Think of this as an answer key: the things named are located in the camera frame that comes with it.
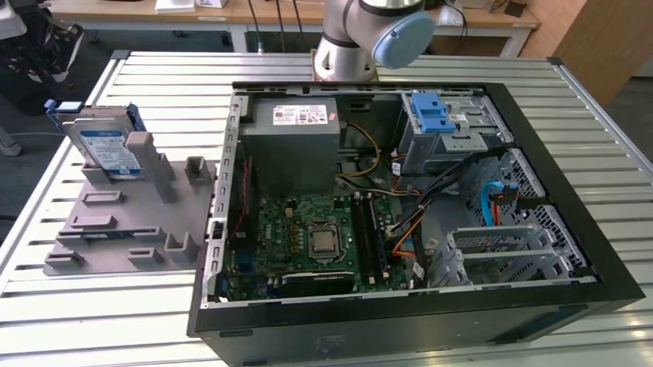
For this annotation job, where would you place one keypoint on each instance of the black graphics card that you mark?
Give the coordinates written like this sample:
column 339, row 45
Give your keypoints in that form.
column 316, row 283

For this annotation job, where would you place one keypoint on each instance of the metal optical drive cage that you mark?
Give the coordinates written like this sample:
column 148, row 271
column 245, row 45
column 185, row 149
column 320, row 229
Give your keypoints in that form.
column 459, row 143

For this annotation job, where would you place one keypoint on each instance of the black open PC case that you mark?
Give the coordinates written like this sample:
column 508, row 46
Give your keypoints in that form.
column 356, row 329

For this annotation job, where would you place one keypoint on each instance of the dark RAM stick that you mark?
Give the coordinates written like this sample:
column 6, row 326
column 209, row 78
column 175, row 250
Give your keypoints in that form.
column 378, row 237

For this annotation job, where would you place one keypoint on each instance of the blue plastic drive latch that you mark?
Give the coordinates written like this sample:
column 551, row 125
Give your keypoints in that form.
column 430, row 114

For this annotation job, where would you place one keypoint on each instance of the hard disk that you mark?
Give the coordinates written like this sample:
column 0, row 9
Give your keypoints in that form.
column 104, row 149

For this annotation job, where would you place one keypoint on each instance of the wooden cabinet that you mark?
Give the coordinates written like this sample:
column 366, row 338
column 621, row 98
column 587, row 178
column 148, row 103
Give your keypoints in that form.
column 602, row 46

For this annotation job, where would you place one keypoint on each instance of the green motherboard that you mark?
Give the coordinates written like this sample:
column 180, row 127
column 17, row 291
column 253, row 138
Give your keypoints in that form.
column 285, row 229

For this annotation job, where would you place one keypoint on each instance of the small white box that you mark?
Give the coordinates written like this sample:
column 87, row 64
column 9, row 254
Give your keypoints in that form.
column 209, row 3

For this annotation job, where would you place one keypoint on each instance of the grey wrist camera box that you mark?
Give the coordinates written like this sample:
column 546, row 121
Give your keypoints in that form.
column 9, row 19

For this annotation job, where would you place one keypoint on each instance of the metal disk bay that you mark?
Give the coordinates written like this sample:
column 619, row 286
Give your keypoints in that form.
column 510, row 255

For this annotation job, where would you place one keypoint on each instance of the black waste bin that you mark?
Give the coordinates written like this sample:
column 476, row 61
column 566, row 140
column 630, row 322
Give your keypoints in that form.
column 30, row 99

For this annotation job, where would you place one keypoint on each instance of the grey power supply unit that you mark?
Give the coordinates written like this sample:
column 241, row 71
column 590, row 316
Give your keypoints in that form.
column 289, row 160

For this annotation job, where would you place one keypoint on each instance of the grey furniture foot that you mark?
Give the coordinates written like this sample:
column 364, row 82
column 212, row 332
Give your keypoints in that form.
column 9, row 145

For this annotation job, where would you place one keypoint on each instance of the long wooden desk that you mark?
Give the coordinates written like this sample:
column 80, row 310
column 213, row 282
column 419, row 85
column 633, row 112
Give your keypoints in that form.
column 127, row 15

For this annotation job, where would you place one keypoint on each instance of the silver CPU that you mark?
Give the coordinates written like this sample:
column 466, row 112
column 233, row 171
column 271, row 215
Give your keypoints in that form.
column 322, row 241

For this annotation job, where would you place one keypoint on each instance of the grey parts rack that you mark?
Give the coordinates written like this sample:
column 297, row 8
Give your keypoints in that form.
column 121, row 214

